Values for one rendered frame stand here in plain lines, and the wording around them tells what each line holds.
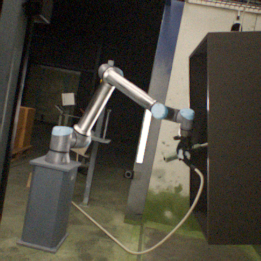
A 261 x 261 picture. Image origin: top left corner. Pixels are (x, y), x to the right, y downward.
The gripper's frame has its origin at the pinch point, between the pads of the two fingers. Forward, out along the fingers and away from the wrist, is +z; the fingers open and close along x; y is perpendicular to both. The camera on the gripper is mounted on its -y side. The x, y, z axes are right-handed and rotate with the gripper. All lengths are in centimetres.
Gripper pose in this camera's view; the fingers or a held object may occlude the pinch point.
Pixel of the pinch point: (181, 157)
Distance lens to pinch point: 185.1
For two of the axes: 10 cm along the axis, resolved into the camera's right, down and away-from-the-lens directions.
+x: 9.0, -2.3, 3.7
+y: 4.3, 4.2, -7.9
